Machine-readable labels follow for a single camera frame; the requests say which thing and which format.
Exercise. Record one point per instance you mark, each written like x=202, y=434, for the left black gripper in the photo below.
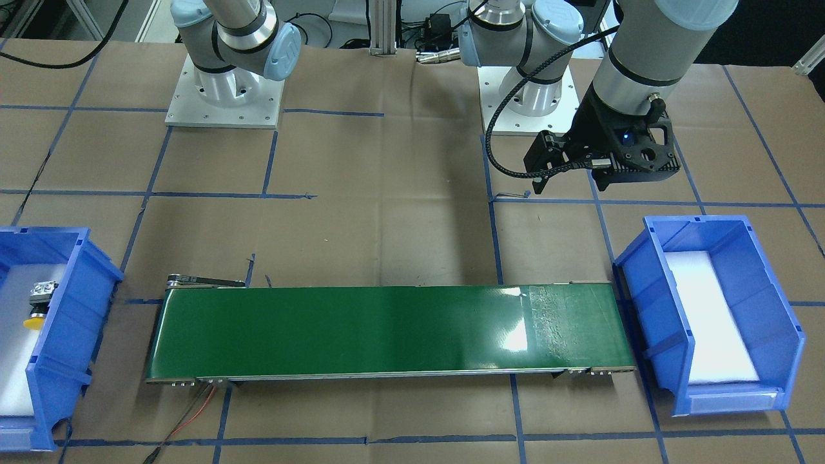
x=590, y=127

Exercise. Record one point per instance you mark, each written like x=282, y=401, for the yellow push button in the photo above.
x=39, y=300

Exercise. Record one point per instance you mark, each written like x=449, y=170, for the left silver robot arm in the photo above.
x=652, y=48

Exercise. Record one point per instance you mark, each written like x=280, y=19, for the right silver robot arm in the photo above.
x=236, y=47

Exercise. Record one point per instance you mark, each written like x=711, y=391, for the blue bin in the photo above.
x=771, y=332
x=60, y=366

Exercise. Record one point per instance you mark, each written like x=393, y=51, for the green conveyor belt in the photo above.
x=331, y=333

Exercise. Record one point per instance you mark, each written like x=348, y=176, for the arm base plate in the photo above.
x=258, y=103
x=534, y=108

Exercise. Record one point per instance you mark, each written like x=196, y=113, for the aluminium frame post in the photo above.
x=383, y=19

